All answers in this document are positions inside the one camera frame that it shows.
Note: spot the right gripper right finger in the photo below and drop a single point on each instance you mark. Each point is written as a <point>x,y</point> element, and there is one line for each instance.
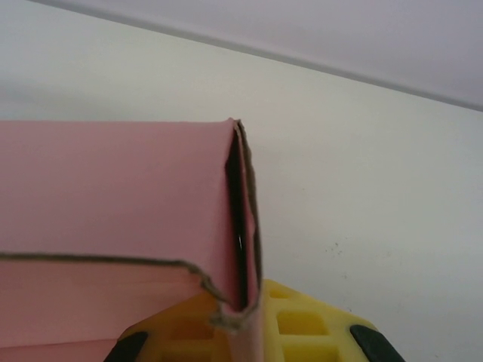
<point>309,328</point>

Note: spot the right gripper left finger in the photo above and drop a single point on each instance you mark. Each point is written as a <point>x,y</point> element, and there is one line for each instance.
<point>181,335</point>

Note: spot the pink cardboard box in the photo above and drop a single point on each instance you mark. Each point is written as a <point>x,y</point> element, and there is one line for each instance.
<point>113,196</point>

